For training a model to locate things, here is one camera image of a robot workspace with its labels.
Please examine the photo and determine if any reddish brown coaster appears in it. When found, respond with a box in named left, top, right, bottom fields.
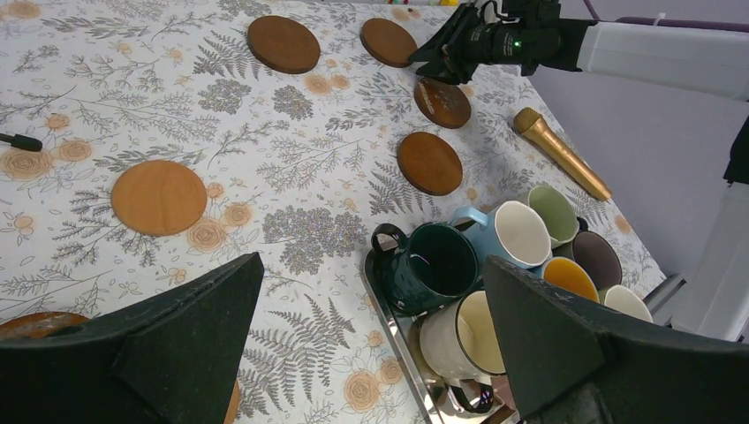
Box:
left=397, top=132, right=463, bottom=196

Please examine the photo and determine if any metal tray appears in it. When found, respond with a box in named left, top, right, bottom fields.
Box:
left=363, top=248, right=522, bottom=423

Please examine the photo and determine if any orange brown coaster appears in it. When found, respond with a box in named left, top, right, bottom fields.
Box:
left=1, top=308, right=238, bottom=423

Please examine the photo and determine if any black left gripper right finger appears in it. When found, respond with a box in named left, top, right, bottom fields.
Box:
left=483, top=256, right=748, bottom=423

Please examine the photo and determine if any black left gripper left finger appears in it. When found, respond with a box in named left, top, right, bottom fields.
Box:
left=1, top=253, right=264, bottom=423

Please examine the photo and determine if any green mug white inside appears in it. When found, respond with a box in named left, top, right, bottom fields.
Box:
left=598, top=284, right=654, bottom=323

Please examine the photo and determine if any light wooden coaster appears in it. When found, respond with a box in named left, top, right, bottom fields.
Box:
left=110, top=160, right=208, bottom=237

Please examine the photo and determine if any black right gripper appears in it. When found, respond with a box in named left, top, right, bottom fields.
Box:
left=408, top=1, right=597, bottom=85

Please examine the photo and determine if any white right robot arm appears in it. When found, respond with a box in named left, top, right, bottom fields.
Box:
left=409, top=1, right=748, bottom=341

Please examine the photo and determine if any cream mug black handle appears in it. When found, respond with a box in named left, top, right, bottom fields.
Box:
left=420, top=290, right=506, bottom=413

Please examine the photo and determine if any scratched dark brown coaster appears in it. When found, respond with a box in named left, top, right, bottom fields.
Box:
left=414, top=78, right=472, bottom=129

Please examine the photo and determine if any dark green mug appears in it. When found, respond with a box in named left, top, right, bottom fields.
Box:
left=371, top=223, right=479, bottom=315

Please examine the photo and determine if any blue mug yellow inside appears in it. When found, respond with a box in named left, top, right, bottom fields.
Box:
left=533, top=256, right=600, bottom=302

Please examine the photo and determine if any light blue mug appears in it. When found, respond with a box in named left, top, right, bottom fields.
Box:
left=448, top=201, right=551, bottom=269

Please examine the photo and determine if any light green mug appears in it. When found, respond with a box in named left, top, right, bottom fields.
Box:
left=522, top=185, right=579, bottom=249

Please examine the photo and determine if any gold microphone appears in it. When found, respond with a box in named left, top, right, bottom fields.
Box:
left=512, top=107, right=612, bottom=201

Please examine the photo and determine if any floral tablecloth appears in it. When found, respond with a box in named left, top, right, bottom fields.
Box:
left=1, top=1, right=664, bottom=423

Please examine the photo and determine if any purple grey mug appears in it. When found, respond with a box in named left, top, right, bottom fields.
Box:
left=552, top=216, right=623, bottom=290

